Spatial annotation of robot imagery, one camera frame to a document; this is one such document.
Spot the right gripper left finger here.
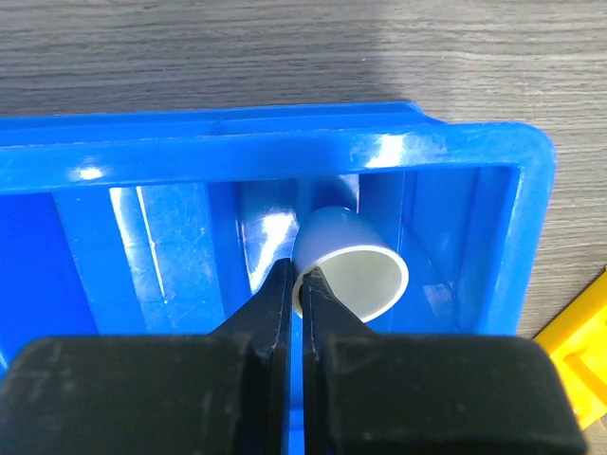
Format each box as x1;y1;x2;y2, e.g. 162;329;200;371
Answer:
1;259;293;454

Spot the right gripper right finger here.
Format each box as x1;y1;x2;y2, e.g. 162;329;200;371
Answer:
301;269;588;454

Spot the small white crucible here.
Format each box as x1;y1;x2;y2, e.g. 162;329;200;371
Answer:
292;207;410;322

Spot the blue plastic divided bin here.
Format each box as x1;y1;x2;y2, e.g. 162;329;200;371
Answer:
1;102;555;454

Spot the yellow test tube rack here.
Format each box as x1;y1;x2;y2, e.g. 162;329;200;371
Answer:
535;272;606;429

